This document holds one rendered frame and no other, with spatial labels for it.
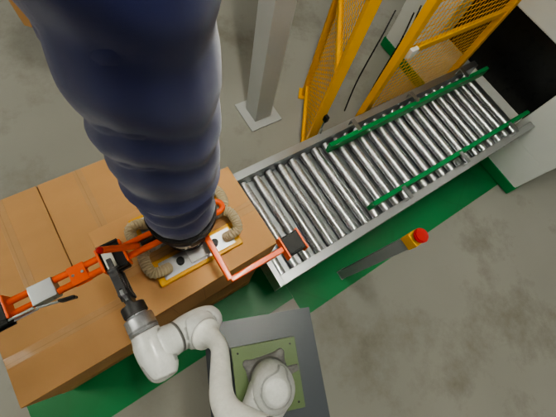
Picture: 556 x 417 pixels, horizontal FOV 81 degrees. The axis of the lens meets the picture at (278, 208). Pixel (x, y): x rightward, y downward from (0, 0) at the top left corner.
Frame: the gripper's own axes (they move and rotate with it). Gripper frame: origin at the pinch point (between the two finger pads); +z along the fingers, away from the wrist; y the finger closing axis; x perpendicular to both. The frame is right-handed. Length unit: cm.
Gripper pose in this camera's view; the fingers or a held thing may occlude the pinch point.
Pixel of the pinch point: (110, 260)
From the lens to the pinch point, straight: 121.4
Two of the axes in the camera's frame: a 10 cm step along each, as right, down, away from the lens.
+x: 8.4, -4.5, 3.2
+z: -5.2, -8.2, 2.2
